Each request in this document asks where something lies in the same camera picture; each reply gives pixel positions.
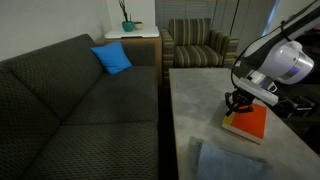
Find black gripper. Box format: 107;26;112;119
225;88;255;117

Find orange and yellow book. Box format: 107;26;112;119
222;104;267;144

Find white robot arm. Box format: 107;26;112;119
225;0;320;116

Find grey coffee table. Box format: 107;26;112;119
169;68;320;180

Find black box on floor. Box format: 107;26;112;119
276;96;318;118

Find folded blue-grey towel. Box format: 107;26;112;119
188;137;276;180

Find striped armchair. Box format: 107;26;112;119
160;18;239;87

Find window blinds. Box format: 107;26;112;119
155;0;276;54

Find wooden side table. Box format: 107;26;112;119
120;37;162;86

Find white board on side table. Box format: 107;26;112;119
104;26;159;39

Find small white plant pot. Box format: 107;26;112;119
135;22;143;30

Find blue cushion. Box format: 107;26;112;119
91;41;132;74

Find teal plant pot with plant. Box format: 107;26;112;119
118;0;134;32

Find dark grey patterned sofa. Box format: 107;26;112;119
0;34;159;180

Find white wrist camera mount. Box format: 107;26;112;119
238;78;278;106

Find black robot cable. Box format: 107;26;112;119
230;0;320;91

